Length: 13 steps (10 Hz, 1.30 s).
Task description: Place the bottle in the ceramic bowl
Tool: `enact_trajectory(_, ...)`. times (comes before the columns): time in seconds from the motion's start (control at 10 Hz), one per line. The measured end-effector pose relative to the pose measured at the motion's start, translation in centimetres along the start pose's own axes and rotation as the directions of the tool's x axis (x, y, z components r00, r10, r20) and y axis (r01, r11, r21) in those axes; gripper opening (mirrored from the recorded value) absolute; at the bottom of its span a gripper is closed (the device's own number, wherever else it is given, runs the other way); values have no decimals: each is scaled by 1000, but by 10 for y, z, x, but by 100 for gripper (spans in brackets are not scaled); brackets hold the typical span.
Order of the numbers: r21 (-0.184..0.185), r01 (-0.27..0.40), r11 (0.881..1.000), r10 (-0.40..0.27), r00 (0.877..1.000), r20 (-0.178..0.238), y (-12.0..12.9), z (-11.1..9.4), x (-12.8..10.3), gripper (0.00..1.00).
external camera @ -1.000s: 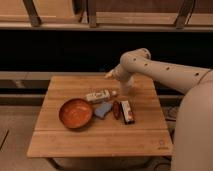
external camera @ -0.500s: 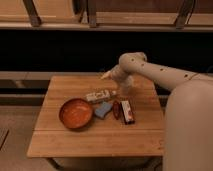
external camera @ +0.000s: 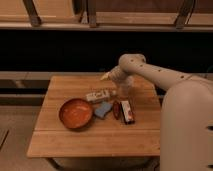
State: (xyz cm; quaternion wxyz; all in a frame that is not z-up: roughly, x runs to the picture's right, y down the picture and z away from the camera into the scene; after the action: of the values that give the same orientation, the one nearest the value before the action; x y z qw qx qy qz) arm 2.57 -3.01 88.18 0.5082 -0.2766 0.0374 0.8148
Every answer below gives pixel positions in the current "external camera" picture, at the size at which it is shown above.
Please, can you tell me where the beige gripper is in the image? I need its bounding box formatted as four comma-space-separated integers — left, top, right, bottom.
117, 76, 134, 99

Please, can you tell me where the white labelled bottle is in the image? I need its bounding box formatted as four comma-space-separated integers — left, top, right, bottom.
86, 89, 117, 103

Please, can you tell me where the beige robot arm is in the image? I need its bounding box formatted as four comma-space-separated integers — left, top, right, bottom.
102, 54, 213, 171

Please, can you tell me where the orange ceramic bowl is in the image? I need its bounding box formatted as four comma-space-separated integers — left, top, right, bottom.
59, 98, 93, 129

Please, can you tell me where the dark red small object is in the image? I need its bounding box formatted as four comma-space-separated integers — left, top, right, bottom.
112, 101, 120, 120

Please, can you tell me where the red white snack box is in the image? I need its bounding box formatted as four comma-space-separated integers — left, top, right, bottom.
121, 100, 135, 124

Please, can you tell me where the blue sponge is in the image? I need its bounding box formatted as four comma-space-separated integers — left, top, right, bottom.
94, 102, 112, 119

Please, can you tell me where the wooden table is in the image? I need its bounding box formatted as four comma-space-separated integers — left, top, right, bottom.
27, 75, 160, 158

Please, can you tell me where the wooden shelf rail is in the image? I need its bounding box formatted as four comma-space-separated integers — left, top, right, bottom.
0, 0, 213, 32

